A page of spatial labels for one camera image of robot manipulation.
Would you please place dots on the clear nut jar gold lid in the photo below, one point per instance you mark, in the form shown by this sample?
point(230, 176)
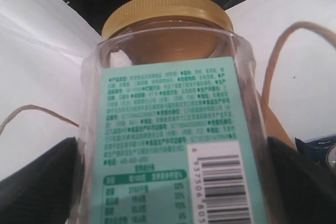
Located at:
point(171, 123)

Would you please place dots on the spaghetti packet dark blue top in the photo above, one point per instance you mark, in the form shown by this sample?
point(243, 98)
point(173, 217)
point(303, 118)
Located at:
point(320, 150)

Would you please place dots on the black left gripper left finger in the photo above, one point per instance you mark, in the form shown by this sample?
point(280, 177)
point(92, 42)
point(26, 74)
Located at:
point(41, 191)

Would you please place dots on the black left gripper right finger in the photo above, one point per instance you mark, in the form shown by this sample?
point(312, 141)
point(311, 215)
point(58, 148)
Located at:
point(307, 189)

